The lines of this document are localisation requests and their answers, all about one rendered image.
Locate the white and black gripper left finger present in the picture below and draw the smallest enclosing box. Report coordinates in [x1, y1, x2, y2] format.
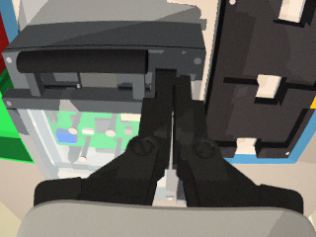
[34, 74, 173, 206]

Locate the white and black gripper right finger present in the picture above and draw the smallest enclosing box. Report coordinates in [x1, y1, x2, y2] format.
[172, 75, 303, 214]

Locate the red bin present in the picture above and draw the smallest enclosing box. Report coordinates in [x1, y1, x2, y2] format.
[0, 13, 9, 75]

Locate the green bin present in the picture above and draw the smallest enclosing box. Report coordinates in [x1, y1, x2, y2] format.
[0, 68, 35, 164]

